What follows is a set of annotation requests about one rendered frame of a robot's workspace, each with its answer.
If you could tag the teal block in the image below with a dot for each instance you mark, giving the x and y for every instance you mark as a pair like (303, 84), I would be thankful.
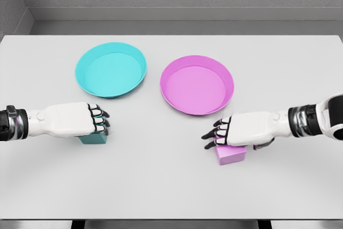
(93, 139)

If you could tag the pink plate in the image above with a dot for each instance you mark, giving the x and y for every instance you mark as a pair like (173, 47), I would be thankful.
(197, 85)

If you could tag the cyan plate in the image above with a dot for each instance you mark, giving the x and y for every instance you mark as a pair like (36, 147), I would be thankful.
(111, 70)

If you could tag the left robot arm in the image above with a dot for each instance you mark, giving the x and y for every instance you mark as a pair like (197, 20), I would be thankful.
(22, 124)

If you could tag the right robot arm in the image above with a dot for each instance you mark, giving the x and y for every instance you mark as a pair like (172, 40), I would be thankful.
(311, 121)

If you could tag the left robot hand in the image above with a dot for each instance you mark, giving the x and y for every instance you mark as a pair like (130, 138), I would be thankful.
(69, 119)

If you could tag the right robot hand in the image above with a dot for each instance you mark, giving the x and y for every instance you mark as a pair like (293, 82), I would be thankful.
(246, 129)

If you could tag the pink block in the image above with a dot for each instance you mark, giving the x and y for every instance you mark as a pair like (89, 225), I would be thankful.
(230, 155)

